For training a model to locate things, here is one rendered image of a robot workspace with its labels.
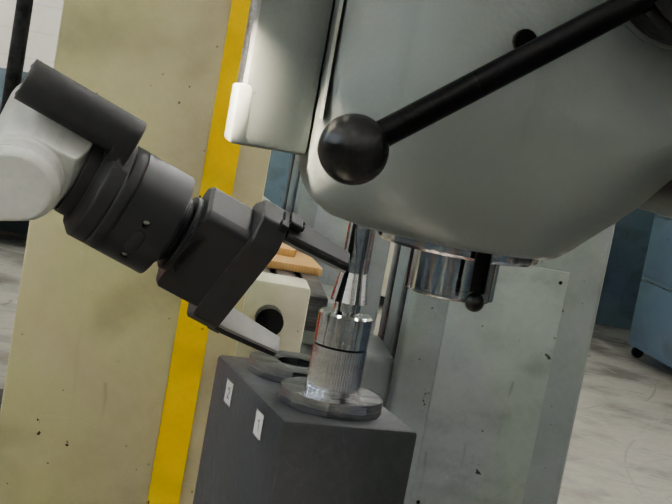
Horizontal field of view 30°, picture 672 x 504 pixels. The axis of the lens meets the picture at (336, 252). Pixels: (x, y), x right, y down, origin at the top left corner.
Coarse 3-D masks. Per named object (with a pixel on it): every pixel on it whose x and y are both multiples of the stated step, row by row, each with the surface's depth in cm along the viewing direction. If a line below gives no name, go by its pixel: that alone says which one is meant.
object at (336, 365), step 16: (320, 336) 106; (336, 336) 105; (352, 336) 106; (368, 336) 107; (320, 352) 106; (336, 352) 106; (352, 352) 106; (320, 368) 106; (336, 368) 106; (352, 368) 106; (320, 384) 106; (336, 384) 106; (352, 384) 106
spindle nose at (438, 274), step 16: (416, 256) 65; (432, 256) 65; (416, 272) 65; (432, 272) 65; (448, 272) 64; (464, 272) 64; (496, 272) 66; (416, 288) 65; (432, 288) 65; (448, 288) 64; (464, 288) 64
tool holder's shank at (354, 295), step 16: (352, 224) 106; (352, 240) 106; (368, 240) 106; (352, 256) 106; (368, 256) 106; (352, 272) 106; (336, 288) 107; (352, 288) 106; (336, 304) 107; (352, 304) 106
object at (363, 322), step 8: (320, 312) 107; (328, 312) 106; (336, 312) 107; (360, 312) 109; (320, 320) 106; (328, 320) 106; (336, 320) 105; (344, 320) 105; (352, 320) 105; (360, 320) 106; (368, 320) 106; (344, 328) 105; (352, 328) 105; (360, 328) 106; (368, 328) 106
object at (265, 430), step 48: (240, 384) 113; (288, 384) 108; (240, 432) 111; (288, 432) 101; (336, 432) 102; (384, 432) 104; (240, 480) 109; (288, 480) 102; (336, 480) 103; (384, 480) 105
